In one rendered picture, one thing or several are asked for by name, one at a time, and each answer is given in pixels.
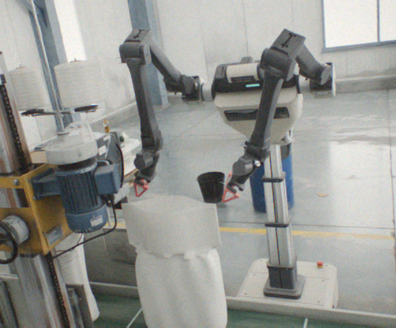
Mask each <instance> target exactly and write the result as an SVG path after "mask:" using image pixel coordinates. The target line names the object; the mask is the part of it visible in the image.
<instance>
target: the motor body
mask: <svg viewBox="0 0 396 328"><path fill-rule="evenodd" d="M96 166H97V163H96V161H95V160H93V159H92V160H91V163H89V164H87V165H85V166H82V167H78V168H74V169H59V168H58V167H57V168H55V177H56V180H57V185H58V188H59V192H60V196H61V200H62V203H63V207H64V208H65V215H64V216H65V217H66V219H67V222H68V227H69V228H70V229H71V230H72V231H73V232H74V233H77V234H87V233H91V232H95V231H97V230H99V229H101V228H103V227H104V226H105V225H106V224H107V221H108V213H107V204H106V202H105V201H104V200H102V198H101V195H98V193H96V189H95V186H94V180H93V174H94V173H95V169H96Z"/></svg>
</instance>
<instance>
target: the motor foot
mask: <svg viewBox="0 0 396 328"><path fill-rule="evenodd" d="M31 184H32V187H33V192H34V194H35V197H36V200H40V199H42V198H43V197H45V196H47V195H57V194H60V192H59V188H58V185H57V180H56V177H55V173H54V170H53V168H50V169H48V170H46V171H45V172H42V173H41V174H38V175H37V176H33V177H31Z"/></svg>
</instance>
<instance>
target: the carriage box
mask: <svg viewBox="0 0 396 328"><path fill-rule="evenodd" d="M30 156H31V160H32V163H33V168H34V170H32V171H30V172H29V173H27V174H25V175H23V176H12V177H0V189H24V190H25V193H26V196H27V201H28V204H27V205H26V206H24V207H22V208H0V221H2V220H3V219H5V218H6V217H9V216H11V215H15V216H17V217H20V218H21V219H22V220H23V221H24V222H25V224H26V226H27V227H28V231H29V234H28V239H26V240H25V241H23V242H22V243H21V244H20V245H19V246H18V252H21V253H30V254H42V255H46V254H47V253H48V251H50V250H51V249H52V248H54V247H55V246H56V245H57V244H59V243H60V242H62V241H64V240H65V239H66V238H67V237H68V236H70V235H71V234H72V233H73V231H72V230H71V229H70V228H69V227H68V222H67V219H66V217H65V216H64V215H65V208H64V207H63V203H62V200H61V196H60V194H57V195H47V196H45V197H43V198H42V199H40V200H36V197H35V194H34V192H33V187H32V184H31V177H33V176H37V175H38V174H41V173H42V172H45V171H46V170H48V169H50V168H53V170H54V173H55V168H57V167H58V166H57V165H53V164H50V163H49V162H48V159H47V157H46V152H45V150H33V151H31V152H30ZM60 225H61V227H62V230H63V237H61V238H60V239H59V240H58V241H56V242H55V243H53V244H52V245H50V246H49V243H48V240H47V237H46V235H47V234H49V233H50V232H52V231H53V230H54V229H55V228H57V227H59V226H60ZM0 251H13V247H7V246H5V245H1V246H0Z"/></svg>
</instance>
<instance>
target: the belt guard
mask: <svg viewBox="0 0 396 328"><path fill-rule="evenodd" d="M78 126H80V127H78ZM71 127H73V128H71ZM65 130H70V132H71V131H77V130H80V132H79V134H78V135H74V136H70V137H68V135H69V134H70V133H68V134H66V135H61V136H60V135H58V136H56V138H54V140H52V142H50V143H49V145H47V147H45V152H46V157H47V159H48V162H49V163H50V164H53V165H63V164H69V163H75V162H78V161H82V160H85V159H90V158H92V157H93V156H95V155H97V154H98V147H97V144H96V139H95V137H94V134H93V132H92V130H91V128H90V124H89V122H88V121H79V123H78V122H73V123H71V124H70V125H69V126H67V127H66V128H65Z"/></svg>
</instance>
